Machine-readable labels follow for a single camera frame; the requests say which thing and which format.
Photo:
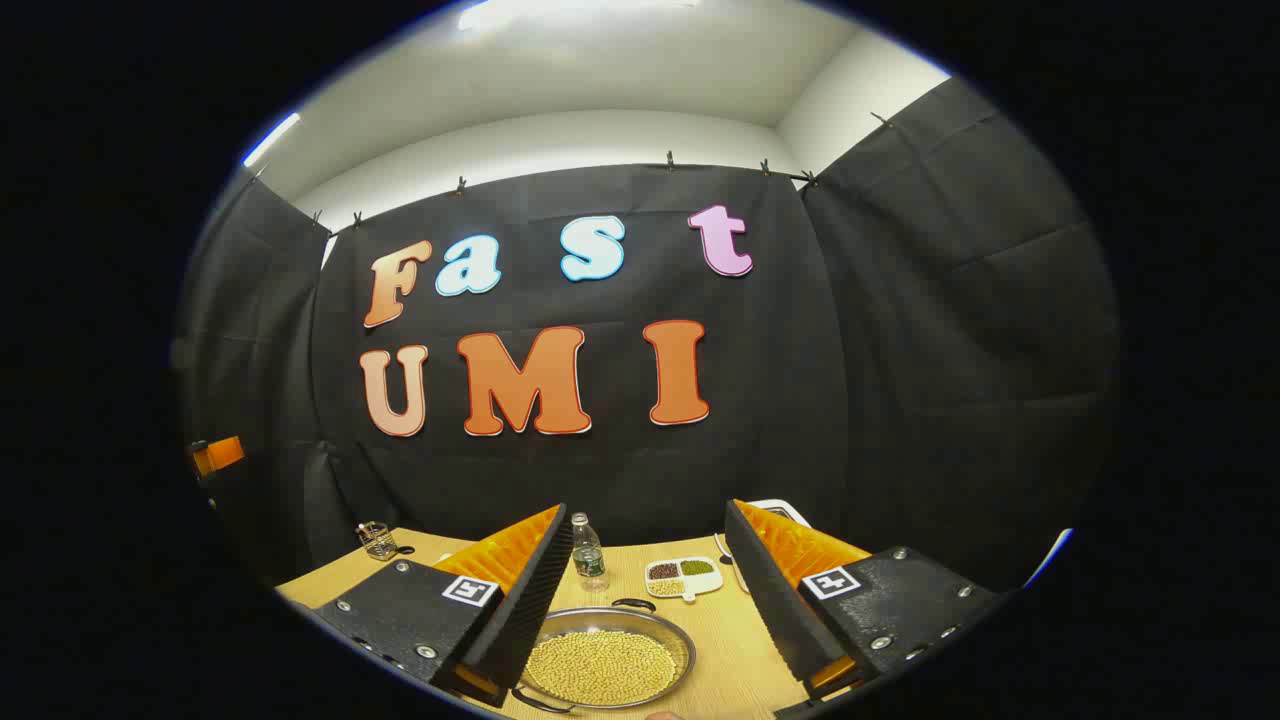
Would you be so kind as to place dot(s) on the stainless steel pot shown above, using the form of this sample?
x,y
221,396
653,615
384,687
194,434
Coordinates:
x,y
600,620

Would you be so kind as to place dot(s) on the pile of soybeans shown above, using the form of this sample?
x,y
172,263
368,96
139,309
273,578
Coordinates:
x,y
600,668

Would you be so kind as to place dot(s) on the clear plastic water bottle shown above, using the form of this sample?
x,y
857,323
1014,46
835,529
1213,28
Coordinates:
x,y
588,555

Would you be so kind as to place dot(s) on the black backdrop cloth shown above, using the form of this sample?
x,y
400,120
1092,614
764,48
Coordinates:
x,y
800,400

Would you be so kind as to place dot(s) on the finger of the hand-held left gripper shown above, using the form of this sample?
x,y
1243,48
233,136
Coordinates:
x,y
218,455

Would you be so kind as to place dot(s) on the white toaster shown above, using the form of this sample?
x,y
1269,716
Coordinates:
x,y
782,506

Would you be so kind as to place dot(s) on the white divided bean dish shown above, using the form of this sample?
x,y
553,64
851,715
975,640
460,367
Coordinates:
x,y
682,578

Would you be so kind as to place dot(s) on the ceiling light strip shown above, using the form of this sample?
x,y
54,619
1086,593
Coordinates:
x,y
520,12
270,140

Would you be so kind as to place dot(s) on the row of black clips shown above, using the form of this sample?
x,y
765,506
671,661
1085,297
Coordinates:
x,y
670,160

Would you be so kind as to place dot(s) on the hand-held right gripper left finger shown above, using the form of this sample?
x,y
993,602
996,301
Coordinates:
x,y
535,590

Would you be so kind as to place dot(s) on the white spoon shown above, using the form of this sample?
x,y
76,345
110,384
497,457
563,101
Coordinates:
x,y
732,570

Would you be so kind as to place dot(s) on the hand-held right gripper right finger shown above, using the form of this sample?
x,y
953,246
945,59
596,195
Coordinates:
x,y
775,600

